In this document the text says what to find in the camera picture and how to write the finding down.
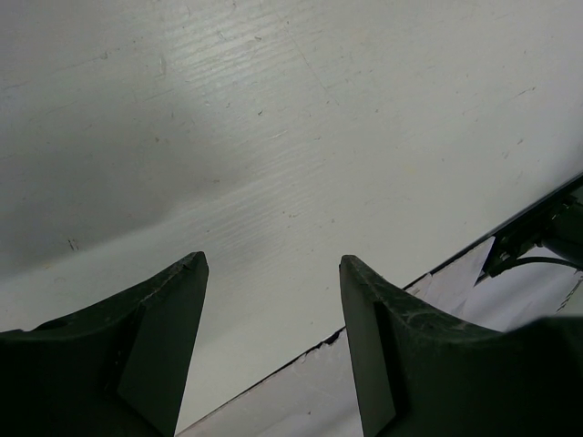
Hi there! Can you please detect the white paper sheet front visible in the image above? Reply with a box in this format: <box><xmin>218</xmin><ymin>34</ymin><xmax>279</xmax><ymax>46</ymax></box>
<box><xmin>180</xmin><ymin>239</ymin><xmax>582</xmax><ymax>436</ymax></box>

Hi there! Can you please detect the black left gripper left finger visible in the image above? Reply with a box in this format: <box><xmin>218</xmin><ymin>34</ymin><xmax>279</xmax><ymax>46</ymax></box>
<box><xmin>1</xmin><ymin>252</ymin><xmax>209</xmax><ymax>436</ymax></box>

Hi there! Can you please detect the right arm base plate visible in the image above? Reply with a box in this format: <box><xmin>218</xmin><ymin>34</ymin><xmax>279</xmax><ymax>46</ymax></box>
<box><xmin>482</xmin><ymin>194</ymin><xmax>582</xmax><ymax>278</ymax></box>

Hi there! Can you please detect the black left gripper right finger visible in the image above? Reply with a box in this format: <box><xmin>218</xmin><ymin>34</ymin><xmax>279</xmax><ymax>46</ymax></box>
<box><xmin>339</xmin><ymin>255</ymin><xmax>582</xmax><ymax>436</ymax></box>

